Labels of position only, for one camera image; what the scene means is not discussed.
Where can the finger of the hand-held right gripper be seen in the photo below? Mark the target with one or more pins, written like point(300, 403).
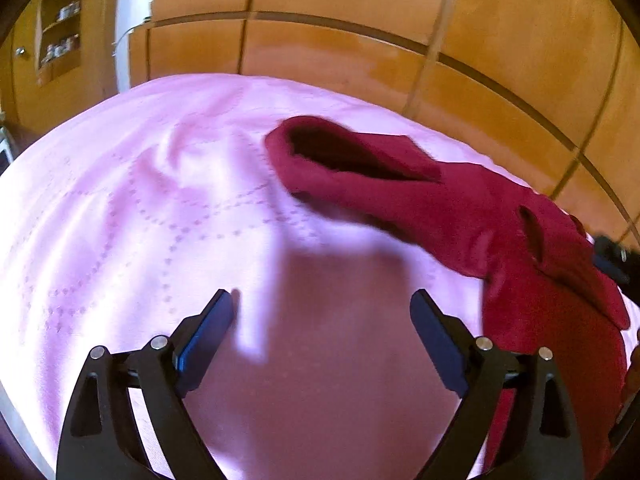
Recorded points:
point(611, 256)

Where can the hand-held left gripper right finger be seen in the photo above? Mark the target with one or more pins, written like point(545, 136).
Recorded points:
point(437, 330)

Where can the white object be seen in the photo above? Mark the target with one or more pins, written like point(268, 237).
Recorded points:
point(3, 152)

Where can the person's right hand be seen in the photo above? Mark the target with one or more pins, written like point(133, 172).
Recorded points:
point(633, 367)

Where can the wooden shelf unit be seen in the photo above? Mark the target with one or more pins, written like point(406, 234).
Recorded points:
point(70, 62)

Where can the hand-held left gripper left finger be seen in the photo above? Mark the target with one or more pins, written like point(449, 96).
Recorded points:
point(207, 327)

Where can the wooden cabinet door with knob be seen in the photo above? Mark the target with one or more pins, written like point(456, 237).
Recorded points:
point(17, 75)

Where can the pink quilted bedspread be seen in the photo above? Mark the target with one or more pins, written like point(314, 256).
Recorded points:
point(125, 210)

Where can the wooden panelled wardrobe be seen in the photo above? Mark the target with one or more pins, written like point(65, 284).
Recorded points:
point(350, 45)

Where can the dark red fleece garment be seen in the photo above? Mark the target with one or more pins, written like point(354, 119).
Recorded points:
point(450, 200)

